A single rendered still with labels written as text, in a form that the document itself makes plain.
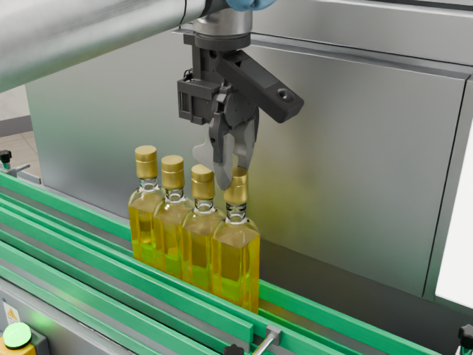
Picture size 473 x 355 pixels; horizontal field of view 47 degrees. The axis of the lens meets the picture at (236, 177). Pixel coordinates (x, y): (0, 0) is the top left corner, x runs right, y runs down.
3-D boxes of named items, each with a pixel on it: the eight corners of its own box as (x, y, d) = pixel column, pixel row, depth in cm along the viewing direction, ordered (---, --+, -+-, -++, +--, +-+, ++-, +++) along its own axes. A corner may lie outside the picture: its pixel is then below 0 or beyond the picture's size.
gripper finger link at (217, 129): (224, 156, 76) (230, 94, 73) (235, 159, 75) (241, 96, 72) (204, 163, 72) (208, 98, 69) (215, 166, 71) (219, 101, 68)
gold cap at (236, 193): (253, 196, 79) (253, 170, 77) (239, 207, 77) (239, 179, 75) (233, 190, 81) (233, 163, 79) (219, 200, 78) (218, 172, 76)
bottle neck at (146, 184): (161, 186, 90) (160, 159, 87) (149, 193, 87) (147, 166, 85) (148, 181, 91) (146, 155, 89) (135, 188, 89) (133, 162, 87)
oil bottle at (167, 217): (203, 300, 97) (199, 195, 87) (184, 318, 92) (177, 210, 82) (179, 289, 99) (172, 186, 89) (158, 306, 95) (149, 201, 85)
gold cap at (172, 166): (189, 183, 85) (188, 158, 83) (175, 192, 83) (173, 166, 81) (172, 177, 87) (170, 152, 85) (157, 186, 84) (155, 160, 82)
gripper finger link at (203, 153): (198, 180, 79) (203, 119, 76) (231, 191, 76) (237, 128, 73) (184, 186, 77) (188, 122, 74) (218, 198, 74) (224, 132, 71)
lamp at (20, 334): (37, 338, 96) (34, 325, 95) (15, 353, 93) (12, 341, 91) (21, 327, 98) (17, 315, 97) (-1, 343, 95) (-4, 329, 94)
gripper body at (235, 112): (211, 106, 80) (209, 23, 74) (260, 119, 76) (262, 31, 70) (177, 122, 74) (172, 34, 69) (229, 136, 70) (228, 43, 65)
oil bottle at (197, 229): (230, 313, 94) (229, 206, 84) (211, 332, 90) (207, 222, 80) (204, 300, 97) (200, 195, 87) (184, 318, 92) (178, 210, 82)
